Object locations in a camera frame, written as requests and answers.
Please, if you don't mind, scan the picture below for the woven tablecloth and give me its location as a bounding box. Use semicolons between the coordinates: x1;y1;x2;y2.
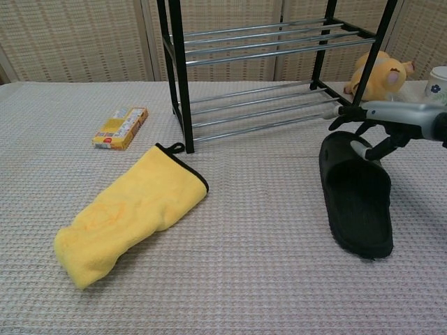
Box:
0;80;447;335

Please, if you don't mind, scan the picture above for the yellow plush toy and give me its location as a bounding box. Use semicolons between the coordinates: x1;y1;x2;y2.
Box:
343;50;417;103

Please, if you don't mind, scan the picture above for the black metal shoe rack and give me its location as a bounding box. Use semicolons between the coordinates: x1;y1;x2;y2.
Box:
156;0;400;154

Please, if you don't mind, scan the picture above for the white paper cup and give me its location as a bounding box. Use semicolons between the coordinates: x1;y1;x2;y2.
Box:
423;66;447;107

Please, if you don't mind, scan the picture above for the black slipper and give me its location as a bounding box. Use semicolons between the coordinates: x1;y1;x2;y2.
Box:
318;131;395;260

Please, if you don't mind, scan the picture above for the folding bamboo screen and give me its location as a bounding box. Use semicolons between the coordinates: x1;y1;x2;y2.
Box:
0;0;447;84

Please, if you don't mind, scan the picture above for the yellow snack box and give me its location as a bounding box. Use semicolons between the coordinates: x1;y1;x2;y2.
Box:
91;106;149;151

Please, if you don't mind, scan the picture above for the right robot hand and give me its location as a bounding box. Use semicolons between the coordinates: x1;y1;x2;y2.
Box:
322;100;447;162

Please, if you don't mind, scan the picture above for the yellow towel with black trim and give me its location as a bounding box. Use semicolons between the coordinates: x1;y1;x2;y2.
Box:
53;142;210;290

